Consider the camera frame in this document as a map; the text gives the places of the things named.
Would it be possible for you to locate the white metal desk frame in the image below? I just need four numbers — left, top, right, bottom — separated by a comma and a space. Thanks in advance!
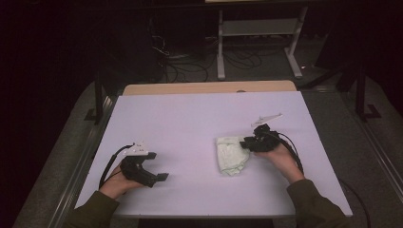
216, 7, 309, 81

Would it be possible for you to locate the person's left hand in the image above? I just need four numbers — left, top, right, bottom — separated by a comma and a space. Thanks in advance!
98, 163, 144, 200

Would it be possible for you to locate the thin black floor cable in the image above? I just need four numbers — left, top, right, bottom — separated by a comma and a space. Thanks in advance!
337, 178, 373, 228

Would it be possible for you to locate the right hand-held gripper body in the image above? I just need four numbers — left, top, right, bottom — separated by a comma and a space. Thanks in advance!
249, 112, 284, 154

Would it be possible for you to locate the black metal stand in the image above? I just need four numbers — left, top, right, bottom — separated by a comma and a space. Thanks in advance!
354, 61, 383, 123
84, 70, 110, 125

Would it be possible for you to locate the hand-held gripper cable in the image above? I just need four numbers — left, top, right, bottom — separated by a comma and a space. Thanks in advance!
274, 132, 305, 176
98, 143, 136, 191

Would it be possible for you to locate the person's right hand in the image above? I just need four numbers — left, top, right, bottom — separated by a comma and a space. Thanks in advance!
254, 142, 306, 185

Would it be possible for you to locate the right hand-held gripper cable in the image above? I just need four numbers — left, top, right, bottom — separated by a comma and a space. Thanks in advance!
274, 132, 305, 176

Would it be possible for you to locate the pale green baby shirt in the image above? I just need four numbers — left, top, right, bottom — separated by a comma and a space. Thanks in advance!
216, 135, 252, 177

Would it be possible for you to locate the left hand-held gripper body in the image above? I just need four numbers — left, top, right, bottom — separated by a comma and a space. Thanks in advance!
119, 141, 159, 188

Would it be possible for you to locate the tangle of black floor cables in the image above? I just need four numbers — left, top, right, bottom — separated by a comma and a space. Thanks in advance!
151, 33, 264, 84

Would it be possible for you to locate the grey metal floor rail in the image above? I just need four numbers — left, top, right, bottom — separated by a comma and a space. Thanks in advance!
47, 94, 119, 228
341, 91, 403, 204

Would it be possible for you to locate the left hand-held gripper cable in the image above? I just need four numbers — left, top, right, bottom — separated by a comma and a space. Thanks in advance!
98, 143, 136, 191

